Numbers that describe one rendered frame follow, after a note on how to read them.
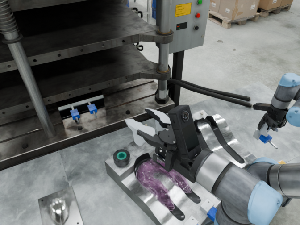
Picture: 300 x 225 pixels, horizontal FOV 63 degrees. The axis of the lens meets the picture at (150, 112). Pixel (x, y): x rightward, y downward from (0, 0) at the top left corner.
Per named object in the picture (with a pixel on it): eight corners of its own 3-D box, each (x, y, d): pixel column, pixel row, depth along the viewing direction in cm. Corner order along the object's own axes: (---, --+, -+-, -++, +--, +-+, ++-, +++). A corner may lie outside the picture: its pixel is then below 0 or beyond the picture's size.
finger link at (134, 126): (118, 140, 61) (151, 155, 58) (119, 122, 57) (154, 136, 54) (125, 133, 63) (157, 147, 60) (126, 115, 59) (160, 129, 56)
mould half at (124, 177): (218, 207, 111) (223, 195, 104) (181, 250, 98) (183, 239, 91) (144, 146, 138) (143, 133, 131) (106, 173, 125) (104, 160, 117)
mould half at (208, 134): (259, 177, 123) (268, 160, 114) (218, 198, 115) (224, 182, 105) (201, 116, 156) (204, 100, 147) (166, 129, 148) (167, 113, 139)
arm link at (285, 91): (300, 85, 96) (279, 76, 101) (289, 106, 104) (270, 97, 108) (307, 76, 100) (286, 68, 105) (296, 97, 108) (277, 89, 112)
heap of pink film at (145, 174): (195, 189, 112) (197, 179, 107) (168, 215, 103) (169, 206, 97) (155, 156, 126) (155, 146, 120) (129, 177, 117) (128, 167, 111)
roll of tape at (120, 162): (110, 160, 117) (109, 156, 115) (122, 150, 122) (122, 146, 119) (121, 169, 113) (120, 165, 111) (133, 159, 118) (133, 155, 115)
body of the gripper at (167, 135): (149, 159, 59) (189, 189, 53) (152, 132, 54) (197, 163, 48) (169, 144, 64) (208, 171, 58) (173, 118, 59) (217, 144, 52)
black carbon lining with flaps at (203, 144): (245, 164, 121) (251, 152, 114) (219, 177, 115) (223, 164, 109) (204, 120, 144) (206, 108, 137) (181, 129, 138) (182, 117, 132)
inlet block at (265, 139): (278, 150, 123) (282, 143, 119) (271, 153, 121) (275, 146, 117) (259, 132, 131) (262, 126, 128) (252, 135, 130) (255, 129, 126)
